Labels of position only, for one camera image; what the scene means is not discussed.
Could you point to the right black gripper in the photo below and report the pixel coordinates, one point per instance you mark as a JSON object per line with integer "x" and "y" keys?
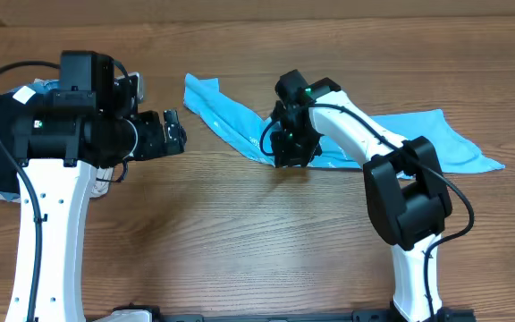
{"x": 291, "y": 152}

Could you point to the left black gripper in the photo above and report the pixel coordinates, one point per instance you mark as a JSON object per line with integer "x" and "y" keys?
{"x": 156, "y": 143}

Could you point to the light blue t-shirt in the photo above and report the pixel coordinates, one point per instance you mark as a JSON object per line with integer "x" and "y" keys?
{"x": 241, "y": 128}

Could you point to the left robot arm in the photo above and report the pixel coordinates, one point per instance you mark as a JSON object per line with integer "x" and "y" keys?
{"x": 61, "y": 141}

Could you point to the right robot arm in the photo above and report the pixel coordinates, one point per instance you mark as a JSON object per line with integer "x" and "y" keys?
{"x": 407, "y": 200}

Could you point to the beige folded garment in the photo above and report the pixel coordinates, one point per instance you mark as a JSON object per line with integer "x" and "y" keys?
{"x": 100, "y": 188}

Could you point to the blue denim jeans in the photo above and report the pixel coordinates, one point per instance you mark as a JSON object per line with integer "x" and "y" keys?
{"x": 43, "y": 86}

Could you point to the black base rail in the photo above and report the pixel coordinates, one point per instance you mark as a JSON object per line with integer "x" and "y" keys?
{"x": 363, "y": 315}

